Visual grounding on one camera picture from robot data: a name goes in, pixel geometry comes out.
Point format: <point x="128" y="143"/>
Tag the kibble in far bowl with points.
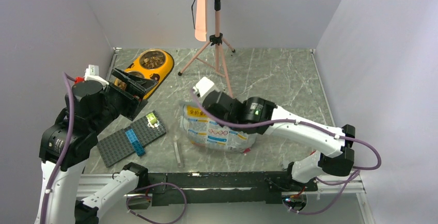
<point x="152" y="60"/>

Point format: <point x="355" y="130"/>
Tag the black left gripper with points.
<point x="140" y="85"/>

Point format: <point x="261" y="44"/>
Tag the pink tripod stand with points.
<point x="216" y="40"/>

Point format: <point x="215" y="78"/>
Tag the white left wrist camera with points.
<point x="91" y="74"/>

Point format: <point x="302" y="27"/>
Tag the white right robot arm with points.
<point x="333" y="154"/>

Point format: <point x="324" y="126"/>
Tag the pet food bag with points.
<point x="205" y="132"/>

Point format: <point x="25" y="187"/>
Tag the yellow double pet bowl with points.
<point x="159" y="74"/>

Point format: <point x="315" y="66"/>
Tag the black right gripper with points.
<point x="212" y="114"/>

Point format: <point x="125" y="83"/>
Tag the pink light panel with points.
<point x="199" y="15"/>

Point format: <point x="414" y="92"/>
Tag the grey building baseplate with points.
<point x="116" y="146"/>

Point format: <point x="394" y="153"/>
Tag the blue building brick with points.
<point x="135" y="143"/>

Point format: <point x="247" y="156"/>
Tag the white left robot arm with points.
<point x="64" y="152"/>

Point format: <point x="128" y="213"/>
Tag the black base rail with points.
<point x="222" y="187"/>

